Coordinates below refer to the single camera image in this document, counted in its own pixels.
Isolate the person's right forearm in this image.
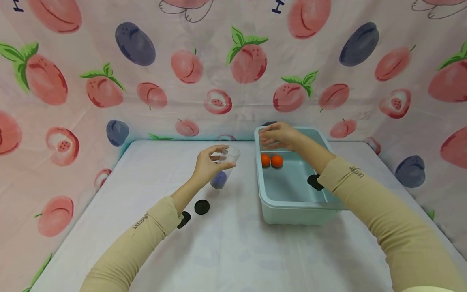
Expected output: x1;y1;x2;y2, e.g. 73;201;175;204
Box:
297;135;467;292

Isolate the person's right hand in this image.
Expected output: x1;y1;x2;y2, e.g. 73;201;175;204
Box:
259;121;304;152

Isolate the blue ball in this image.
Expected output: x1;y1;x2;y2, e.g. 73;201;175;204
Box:
211;170;229;189

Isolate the light blue plastic basin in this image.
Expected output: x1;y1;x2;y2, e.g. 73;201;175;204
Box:
254;126;348;226

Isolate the person's left hand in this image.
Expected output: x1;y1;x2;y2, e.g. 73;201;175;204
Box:
192;145;237;188

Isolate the black wrist band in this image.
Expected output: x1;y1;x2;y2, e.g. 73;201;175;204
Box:
307;174;325;192
177;211;192;230

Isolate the person's left forearm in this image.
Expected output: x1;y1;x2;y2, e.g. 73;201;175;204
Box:
79;178;209;292

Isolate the clear plastic cup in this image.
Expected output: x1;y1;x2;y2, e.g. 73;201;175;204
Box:
210;146;241;190

